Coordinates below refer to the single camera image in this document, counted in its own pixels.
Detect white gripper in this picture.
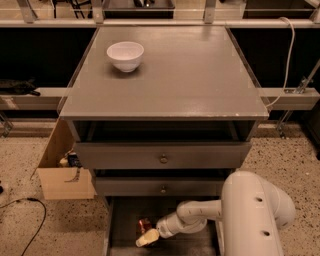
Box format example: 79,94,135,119
136,213,183,247

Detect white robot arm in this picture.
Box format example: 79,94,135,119
136,171,296,256

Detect grey open bottom drawer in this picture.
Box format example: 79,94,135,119
106,197,221,256

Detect grey middle drawer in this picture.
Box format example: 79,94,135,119
94,177,224,197

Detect grey top drawer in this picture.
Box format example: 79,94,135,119
74,142,251,169

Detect grey drawer cabinet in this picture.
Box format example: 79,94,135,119
61,26,268,256

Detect cardboard box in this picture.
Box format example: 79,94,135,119
36,119,95,200

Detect items inside cardboard box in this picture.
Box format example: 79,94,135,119
59,152,82,168

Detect white ceramic bowl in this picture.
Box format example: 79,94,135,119
106,41,144,73

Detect black object on shelf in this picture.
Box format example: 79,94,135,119
0,79,41,96

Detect black floor cable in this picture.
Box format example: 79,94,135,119
0,197,48,256

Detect white hanging cable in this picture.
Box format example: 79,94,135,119
265,17,296,109

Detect metal rail frame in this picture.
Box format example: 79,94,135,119
0,0,319,28

